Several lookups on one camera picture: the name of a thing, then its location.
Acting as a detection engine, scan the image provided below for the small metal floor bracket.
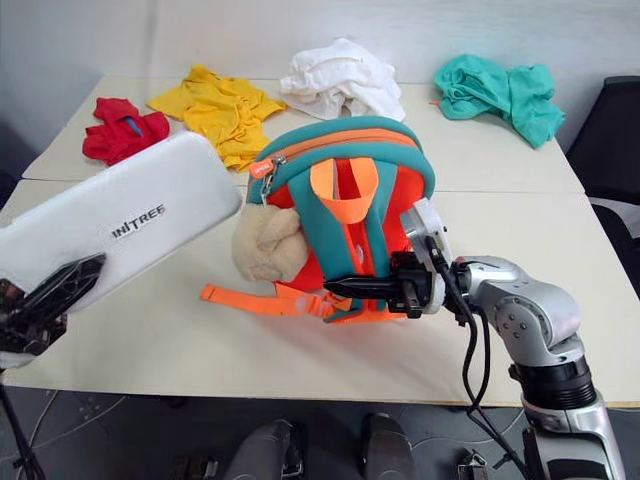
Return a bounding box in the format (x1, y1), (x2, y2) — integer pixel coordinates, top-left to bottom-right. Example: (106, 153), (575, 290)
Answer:
(456, 448), (490, 480)

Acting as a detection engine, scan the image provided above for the dark grey rounded shape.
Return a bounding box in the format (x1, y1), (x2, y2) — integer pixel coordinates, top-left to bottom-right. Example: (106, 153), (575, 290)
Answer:
(223, 418), (307, 480)
(360, 412), (417, 480)

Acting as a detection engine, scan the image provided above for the yellow crumpled garment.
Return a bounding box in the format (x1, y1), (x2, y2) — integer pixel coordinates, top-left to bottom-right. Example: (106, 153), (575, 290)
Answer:
(145, 63), (288, 173)

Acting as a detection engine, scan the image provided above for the white INITREE box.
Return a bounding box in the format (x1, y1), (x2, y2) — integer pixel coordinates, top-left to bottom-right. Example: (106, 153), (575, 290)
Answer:
(0, 130), (245, 321)

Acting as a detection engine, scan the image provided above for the black stand leg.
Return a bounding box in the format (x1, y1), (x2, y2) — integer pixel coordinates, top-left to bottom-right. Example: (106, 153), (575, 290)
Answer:
(0, 383), (46, 480)

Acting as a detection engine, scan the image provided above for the beige plush toy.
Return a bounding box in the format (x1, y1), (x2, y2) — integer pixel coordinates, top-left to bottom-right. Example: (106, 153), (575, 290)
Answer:
(230, 203), (314, 285)

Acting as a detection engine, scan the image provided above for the teal crumpled garment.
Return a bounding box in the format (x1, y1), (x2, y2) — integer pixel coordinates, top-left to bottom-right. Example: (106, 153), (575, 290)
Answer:
(432, 53), (567, 150)

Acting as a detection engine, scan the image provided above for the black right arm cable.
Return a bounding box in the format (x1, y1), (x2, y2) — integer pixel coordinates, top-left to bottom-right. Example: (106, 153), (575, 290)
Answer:
(424, 234), (529, 480)

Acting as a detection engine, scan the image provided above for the white crumpled garment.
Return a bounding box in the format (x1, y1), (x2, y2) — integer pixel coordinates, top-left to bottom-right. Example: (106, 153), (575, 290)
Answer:
(278, 37), (407, 123)

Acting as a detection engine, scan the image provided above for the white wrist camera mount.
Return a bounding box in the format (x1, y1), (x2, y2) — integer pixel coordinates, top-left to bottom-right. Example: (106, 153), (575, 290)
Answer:
(0, 348), (35, 372)
(399, 198), (451, 312)

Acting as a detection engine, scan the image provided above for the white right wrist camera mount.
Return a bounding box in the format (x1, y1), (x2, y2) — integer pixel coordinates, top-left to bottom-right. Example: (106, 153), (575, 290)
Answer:
(399, 198), (451, 312)

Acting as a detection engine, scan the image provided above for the black office chair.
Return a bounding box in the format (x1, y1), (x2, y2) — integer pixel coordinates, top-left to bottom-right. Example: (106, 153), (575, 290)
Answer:
(564, 74), (640, 301)

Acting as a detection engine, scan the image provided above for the orange and teal backpack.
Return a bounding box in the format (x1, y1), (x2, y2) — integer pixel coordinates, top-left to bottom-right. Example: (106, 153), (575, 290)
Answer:
(200, 115), (436, 327)

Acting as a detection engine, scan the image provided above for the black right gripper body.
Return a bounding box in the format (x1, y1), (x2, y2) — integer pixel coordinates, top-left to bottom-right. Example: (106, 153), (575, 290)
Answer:
(388, 251), (436, 320)

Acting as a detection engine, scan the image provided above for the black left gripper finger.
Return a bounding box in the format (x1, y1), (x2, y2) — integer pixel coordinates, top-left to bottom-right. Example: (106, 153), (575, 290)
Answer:
(22, 253), (107, 321)

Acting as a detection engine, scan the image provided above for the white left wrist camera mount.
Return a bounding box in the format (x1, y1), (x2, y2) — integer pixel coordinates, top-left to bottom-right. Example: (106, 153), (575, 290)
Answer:
(0, 348), (35, 372)

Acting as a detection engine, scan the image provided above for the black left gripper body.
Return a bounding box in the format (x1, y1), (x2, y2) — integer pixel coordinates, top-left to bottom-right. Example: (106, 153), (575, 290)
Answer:
(0, 278), (69, 357)

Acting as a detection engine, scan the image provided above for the red crumpled garment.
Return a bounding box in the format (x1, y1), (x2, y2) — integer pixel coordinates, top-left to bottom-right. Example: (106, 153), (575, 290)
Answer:
(81, 96), (171, 167)

